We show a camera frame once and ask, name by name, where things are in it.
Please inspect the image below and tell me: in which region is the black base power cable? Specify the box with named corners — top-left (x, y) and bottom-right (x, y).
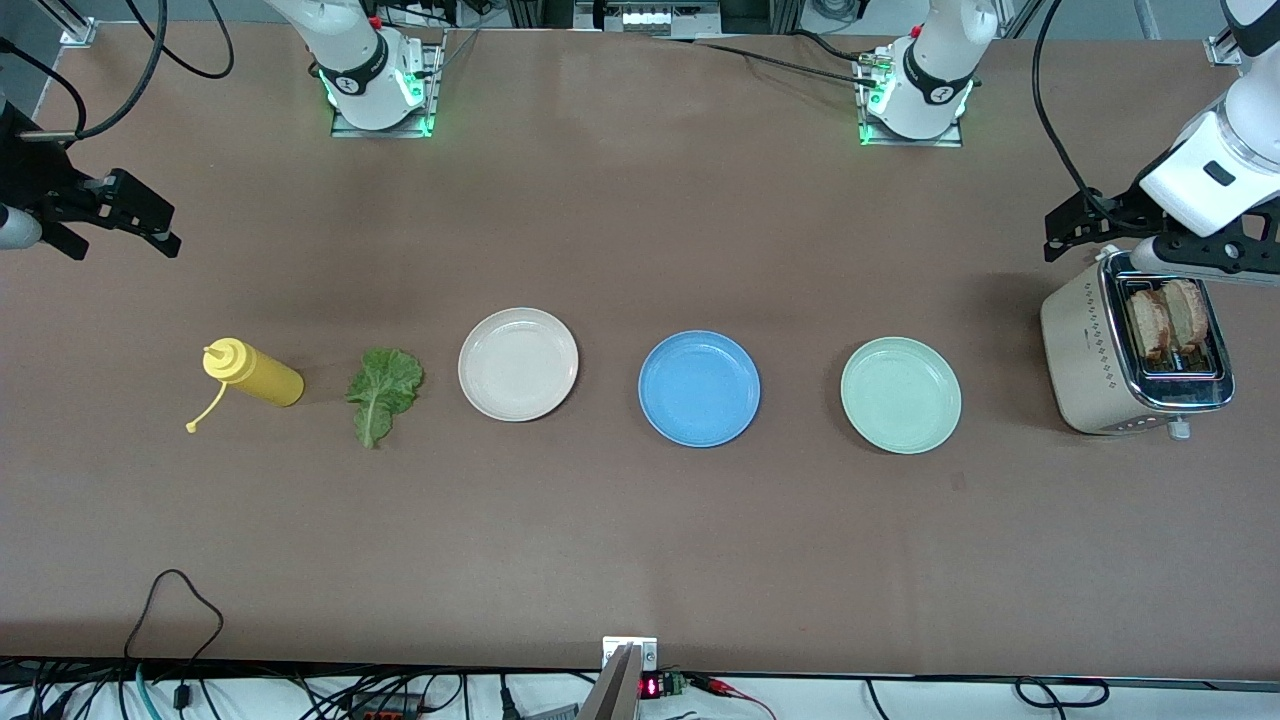
top-left (645, 30), bottom-right (886, 89)

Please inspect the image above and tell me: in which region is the yellow mustard squeeze bottle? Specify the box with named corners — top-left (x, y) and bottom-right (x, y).
top-left (185, 337), bottom-right (306, 435)

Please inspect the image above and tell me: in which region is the thin black looped cable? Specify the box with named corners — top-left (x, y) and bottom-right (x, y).
top-left (123, 569), bottom-right (225, 661)

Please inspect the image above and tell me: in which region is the light green round plate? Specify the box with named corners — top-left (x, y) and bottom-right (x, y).
top-left (840, 336), bottom-right (963, 456)

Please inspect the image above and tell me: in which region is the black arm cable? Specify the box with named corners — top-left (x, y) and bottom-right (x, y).
top-left (1032, 0), bottom-right (1126, 226)
top-left (0, 0), bottom-right (236, 143)

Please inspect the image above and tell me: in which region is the black coiled cable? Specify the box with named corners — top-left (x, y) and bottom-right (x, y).
top-left (1015, 677), bottom-right (1111, 709)

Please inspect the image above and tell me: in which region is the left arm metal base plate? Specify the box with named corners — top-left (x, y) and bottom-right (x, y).
top-left (858, 45), bottom-right (966, 149)

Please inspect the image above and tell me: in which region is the grey metal post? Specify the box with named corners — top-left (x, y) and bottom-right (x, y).
top-left (578, 643), bottom-right (643, 720)

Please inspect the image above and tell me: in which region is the beige chrome toaster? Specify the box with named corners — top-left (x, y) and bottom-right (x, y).
top-left (1040, 248), bottom-right (1236, 441)

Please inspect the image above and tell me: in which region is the beige round plate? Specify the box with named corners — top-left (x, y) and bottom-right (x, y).
top-left (458, 307), bottom-right (580, 423)

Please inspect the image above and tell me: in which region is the grey power strip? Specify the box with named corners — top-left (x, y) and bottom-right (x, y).
top-left (575, 0), bottom-right (723, 38)

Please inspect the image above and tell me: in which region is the red clip lead wire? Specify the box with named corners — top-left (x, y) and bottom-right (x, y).
top-left (690, 675), bottom-right (776, 720)

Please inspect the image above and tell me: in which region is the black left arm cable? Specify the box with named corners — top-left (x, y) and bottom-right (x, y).
top-left (1032, 0), bottom-right (1126, 226)

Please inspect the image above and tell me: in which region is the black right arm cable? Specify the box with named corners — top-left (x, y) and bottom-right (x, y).
top-left (0, 0), bottom-right (236, 143)

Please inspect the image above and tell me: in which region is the green lettuce leaf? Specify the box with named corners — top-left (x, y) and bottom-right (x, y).
top-left (345, 347), bottom-right (425, 450)

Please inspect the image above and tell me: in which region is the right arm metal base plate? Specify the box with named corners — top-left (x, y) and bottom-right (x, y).
top-left (330, 30), bottom-right (446, 139)

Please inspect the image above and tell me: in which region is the blue round plate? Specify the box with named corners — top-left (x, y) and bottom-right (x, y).
top-left (638, 330), bottom-right (762, 449)

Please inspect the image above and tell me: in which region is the toasted bread slice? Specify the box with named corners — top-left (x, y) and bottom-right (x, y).
top-left (1163, 279), bottom-right (1211, 353)
top-left (1128, 288), bottom-right (1173, 363)

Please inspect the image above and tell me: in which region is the dark aluminium frame structure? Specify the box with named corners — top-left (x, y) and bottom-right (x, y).
top-left (505, 0), bottom-right (806, 36)

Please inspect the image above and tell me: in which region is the silver mount bracket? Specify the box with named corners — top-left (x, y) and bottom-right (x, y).
top-left (602, 636), bottom-right (659, 673)

